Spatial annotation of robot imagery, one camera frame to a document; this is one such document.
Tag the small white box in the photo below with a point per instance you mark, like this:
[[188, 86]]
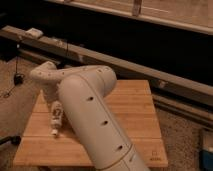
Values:
[[34, 33]]

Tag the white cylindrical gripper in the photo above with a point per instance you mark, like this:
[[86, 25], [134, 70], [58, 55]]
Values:
[[50, 93]]

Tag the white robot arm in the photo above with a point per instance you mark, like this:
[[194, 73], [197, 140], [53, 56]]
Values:
[[81, 92]]

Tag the blue white container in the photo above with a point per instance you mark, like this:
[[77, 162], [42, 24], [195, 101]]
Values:
[[206, 151]]

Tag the white plastic bottle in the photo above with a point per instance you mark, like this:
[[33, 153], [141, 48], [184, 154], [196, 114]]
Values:
[[56, 117]]

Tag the black power adapter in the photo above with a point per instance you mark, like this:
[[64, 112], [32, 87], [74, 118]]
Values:
[[18, 79]]

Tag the long wooden beam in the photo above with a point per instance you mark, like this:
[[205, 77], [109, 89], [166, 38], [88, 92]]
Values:
[[174, 84]]

